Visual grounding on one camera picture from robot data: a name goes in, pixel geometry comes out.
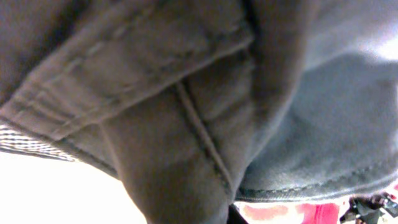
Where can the grey shorts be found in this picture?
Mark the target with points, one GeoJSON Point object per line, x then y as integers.
{"type": "Point", "coordinates": [195, 105]}

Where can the red t-shirt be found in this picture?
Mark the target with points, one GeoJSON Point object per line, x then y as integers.
{"type": "Point", "coordinates": [379, 207]}

